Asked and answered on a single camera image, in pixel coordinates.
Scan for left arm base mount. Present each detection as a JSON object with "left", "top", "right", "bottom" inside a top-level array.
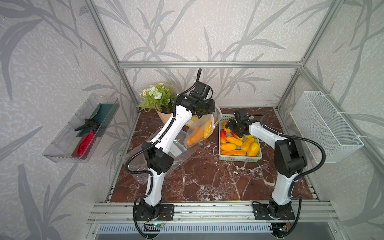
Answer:
[{"left": 133, "top": 204, "right": 175, "bottom": 221}]

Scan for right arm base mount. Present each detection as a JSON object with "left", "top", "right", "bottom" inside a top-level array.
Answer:
[{"left": 252, "top": 201, "right": 296, "bottom": 220}]

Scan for white wire mesh basket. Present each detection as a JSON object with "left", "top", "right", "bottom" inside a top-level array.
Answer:
[{"left": 291, "top": 91, "right": 364, "bottom": 164}]

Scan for clear wall-mounted tray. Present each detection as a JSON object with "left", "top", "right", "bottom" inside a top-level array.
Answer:
[{"left": 43, "top": 94, "right": 120, "bottom": 163}]

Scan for clear zip-top bag blue zipper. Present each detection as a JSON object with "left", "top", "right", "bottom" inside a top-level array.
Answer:
[{"left": 125, "top": 131, "right": 203, "bottom": 174}]

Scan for red black pruning shears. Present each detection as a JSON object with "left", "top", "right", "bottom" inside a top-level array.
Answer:
[{"left": 72, "top": 119, "right": 100, "bottom": 158}]

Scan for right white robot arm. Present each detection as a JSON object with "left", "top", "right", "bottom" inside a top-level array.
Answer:
[{"left": 226, "top": 109, "right": 326, "bottom": 220}]

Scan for yellow mango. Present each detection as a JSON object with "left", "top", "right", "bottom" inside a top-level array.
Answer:
[
  {"left": 203, "top": 120, "right": 214, "bottom": 139},
  {"left": 247, "top": 142, "right": 260, "bottom": 158}
]

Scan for red mango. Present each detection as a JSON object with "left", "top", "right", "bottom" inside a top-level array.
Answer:
[{"left": 220, "top": 130, "right": 227, "bottom": 144}]

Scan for green book in tray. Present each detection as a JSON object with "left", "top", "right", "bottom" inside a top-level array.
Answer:
[{"left": 77, "top": 104, "right": 120, "bottom": 137}]

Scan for green plastic basket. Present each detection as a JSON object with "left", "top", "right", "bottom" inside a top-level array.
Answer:
[{"left": 218, "top": 114, "right": 263, "bottom": 163}]

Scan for potted white flower plant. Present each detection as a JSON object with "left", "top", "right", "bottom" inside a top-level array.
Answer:
[{"left": 138, "top": 82, "right": 177, "bottom": 124}]

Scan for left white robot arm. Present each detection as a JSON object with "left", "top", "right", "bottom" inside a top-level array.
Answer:
[{"left": 125, "top": 68, "right": 216, "bottom": 221}]

